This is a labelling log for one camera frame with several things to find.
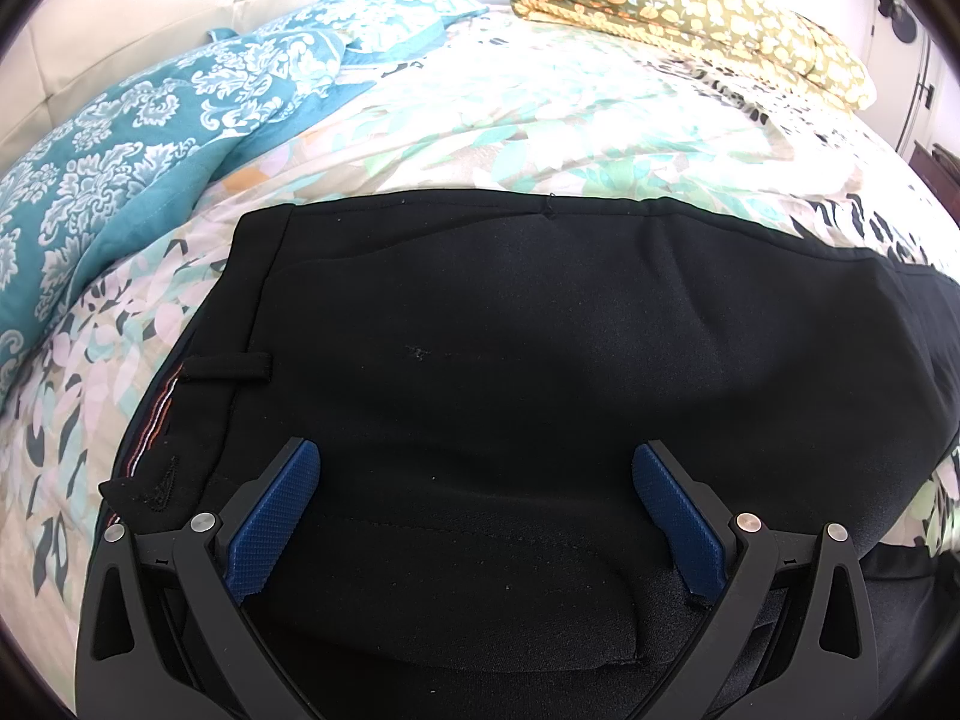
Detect cream padded headboard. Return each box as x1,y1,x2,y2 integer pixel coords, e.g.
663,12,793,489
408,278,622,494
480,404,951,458
0,0,361,166

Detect yellow lemon-print pillow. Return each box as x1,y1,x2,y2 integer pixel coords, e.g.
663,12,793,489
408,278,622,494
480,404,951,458
511,0,877,110

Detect dark wooden furniture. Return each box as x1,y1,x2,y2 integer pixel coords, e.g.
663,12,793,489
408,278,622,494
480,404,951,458
906,141,960,211

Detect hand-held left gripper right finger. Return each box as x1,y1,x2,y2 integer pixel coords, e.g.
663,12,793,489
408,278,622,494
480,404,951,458
632,440,880,720

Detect teal damask pillow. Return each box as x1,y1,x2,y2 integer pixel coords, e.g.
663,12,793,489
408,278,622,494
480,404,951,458
0,0,488,410

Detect black pants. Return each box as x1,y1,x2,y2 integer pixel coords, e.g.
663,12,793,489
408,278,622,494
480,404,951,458
99,190,960,720

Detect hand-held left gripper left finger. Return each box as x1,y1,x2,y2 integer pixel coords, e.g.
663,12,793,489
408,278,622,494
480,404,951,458
74,437,323,720

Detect floral bed sheet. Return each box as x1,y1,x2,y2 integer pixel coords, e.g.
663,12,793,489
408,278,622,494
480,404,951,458
0,4,960,691

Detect white door with black knob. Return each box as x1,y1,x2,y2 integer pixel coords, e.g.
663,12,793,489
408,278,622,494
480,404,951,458
862,0,947,158

